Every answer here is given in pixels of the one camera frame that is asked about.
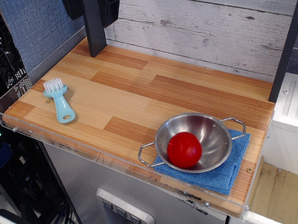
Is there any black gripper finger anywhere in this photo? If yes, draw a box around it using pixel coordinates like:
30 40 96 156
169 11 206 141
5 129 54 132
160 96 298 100
62 0 83 20
99 0 120 28

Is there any red tomato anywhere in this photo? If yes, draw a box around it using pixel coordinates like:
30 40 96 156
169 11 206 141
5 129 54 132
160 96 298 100
167 132 203 169

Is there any light blue scrub brush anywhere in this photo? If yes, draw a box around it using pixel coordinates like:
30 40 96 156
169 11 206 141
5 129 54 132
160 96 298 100
43 78 76 124

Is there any black plastic crate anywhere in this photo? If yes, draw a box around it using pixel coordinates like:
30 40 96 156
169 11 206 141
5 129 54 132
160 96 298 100
0 26 26 89

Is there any clear acrylic table guard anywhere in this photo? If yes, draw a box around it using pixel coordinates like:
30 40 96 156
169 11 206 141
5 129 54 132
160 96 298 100
0 39 274 219

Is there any stainless steel dispenser cabinet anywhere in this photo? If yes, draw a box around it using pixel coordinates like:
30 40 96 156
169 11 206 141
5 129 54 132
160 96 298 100
44 144 228 224

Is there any blue folded cloth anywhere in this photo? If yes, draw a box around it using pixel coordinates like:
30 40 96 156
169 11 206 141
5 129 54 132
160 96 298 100
154 133 251 196

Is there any white ribbed appliance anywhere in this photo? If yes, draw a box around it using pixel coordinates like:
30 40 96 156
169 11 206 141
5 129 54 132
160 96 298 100
262 73 298 175

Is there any dark grey vertical post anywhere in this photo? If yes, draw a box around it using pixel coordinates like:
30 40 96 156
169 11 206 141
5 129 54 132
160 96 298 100
83 0 107 57

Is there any steel bowl with wire handles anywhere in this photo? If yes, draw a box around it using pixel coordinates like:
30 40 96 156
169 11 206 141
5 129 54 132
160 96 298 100
151 113 246 173

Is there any dark grey right post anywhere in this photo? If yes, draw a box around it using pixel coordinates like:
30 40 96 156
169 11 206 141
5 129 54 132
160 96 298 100
268 0 298 103

